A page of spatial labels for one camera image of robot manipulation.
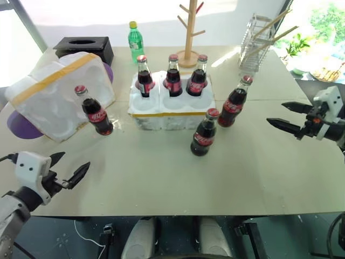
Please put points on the wooden chopstick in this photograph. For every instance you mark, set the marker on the wooden chopstick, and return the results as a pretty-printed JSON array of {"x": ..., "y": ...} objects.
[
  {"x": 275, "y": 22},
  {"x": 277, "y": 36}
]

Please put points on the white foam bottle tray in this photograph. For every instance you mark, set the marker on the white foam bottle tray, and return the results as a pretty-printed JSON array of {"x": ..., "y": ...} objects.
[{"x": 167, "y": 118}]

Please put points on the black table bracket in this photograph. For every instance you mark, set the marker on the black table bracket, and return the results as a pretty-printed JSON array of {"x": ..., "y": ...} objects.
[
  {"x": 250, "y": 237},
  {"x": 107, "y": 240}
]

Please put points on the white foam lid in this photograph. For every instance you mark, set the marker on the white foam lid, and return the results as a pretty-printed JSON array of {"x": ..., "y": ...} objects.
[{"x": 48, "y": 91}]

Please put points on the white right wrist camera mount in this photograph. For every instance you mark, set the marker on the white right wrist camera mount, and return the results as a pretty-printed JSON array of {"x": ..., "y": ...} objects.
[{"x": 330, "y": 97}]

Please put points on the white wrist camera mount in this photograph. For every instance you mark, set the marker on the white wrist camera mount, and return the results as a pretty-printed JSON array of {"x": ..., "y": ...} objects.
[
  {"x": 330, "y": 97},
  {"x": 29, "y": 172}
]

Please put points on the wooden mug tree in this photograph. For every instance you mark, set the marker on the wooden mug tree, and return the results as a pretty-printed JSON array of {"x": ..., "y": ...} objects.
[{"x": 189, "y": 35}]

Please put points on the black tissue box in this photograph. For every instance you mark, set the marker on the black tissue box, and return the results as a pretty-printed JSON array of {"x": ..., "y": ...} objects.
[{"x": 89, "y": 48}]

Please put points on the purple round plate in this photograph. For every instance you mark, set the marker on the purple round plate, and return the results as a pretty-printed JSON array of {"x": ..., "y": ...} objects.
[
  {"x": 23, "y": 126},
  {"x": 108, "y": 73}
]

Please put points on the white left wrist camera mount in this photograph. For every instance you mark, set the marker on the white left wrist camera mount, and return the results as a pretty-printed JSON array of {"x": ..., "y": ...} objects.
[{"x": 29, "y": 172}]

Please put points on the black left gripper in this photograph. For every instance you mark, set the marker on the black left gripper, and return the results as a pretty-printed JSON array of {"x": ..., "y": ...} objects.
[{"x": 51, "y": 184}]

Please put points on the white rounded robot leg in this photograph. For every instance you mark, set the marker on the white rounded robot leg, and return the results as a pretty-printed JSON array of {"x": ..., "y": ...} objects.
[
  {"x": 214, "y": 237},
  {"x": 140, "y": 240}
]

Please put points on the glass cola bottle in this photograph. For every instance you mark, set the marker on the glass cola bottle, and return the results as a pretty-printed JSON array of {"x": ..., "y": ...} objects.
[
  {"x": 145, "y": 76},
  {"x": 233, "y": 105},
  {"x": 97, "y": 116},
  {"x": 205, "y": 135},
  {"x": 197, "y": 81},
  {"x": 173, "y": 78}
]

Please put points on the green plastic soda bottle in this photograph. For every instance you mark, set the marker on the green plastic soda bottle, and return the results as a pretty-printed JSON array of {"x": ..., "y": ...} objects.
[{"x": 135, "y": 44}]

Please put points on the woven basket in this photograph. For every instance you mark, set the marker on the woven basket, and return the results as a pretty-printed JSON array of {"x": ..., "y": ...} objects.
[{"x": 327, "y": 73}]

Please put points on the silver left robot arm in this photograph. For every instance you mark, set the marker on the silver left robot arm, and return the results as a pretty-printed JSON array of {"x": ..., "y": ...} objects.
[{"x": 13, "y": 213}]

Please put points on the grey metal post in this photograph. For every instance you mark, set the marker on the grey metal post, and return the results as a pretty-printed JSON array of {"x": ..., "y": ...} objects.
[{"x": 31, "y": 25}]

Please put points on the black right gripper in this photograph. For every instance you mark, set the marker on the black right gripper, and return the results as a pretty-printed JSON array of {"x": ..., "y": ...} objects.
[{"x": 315, "y": 118}]

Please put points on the green potted plant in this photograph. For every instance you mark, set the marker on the green potted plant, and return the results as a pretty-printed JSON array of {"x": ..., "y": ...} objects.
[{"x": 296, "y": 46}]

